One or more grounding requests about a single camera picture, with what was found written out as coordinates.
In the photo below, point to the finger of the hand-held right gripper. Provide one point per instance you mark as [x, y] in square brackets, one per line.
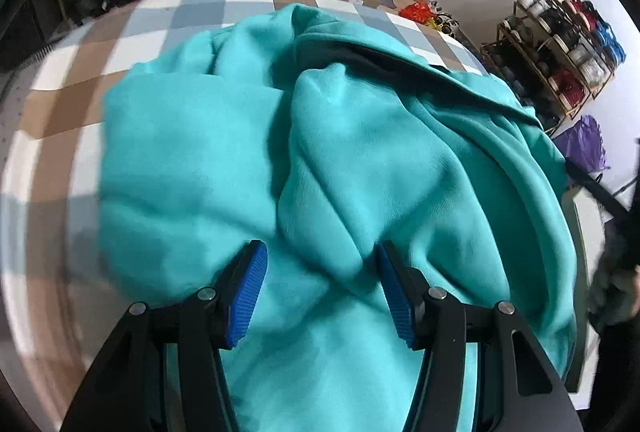
[597, 189]

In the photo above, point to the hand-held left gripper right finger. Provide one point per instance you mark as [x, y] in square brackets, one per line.
[395, 297]

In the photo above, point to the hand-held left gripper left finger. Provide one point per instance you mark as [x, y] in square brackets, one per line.
[245, 297]

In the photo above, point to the teal zip jacket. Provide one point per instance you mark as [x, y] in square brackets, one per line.
[325, 137]

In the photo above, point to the person's right forearm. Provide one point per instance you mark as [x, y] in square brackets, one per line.
[617, 377]

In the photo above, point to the person's right hand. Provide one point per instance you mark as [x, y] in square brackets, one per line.
[617, 292]

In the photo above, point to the purple plastic bag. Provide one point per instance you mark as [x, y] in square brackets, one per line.
[582, 147]

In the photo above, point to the wooden shoe rack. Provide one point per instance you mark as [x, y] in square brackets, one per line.
[575, 105]

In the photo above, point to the rows of stored sneakers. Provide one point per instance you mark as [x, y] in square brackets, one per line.
[560, 37]

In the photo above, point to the heap of loose shoes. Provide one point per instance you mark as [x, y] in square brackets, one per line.
[447, 22]

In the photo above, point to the red plastic bag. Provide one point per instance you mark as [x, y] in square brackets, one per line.
[417, 11]

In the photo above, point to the brown blue plaid blanket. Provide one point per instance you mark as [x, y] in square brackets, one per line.
[60, 112]

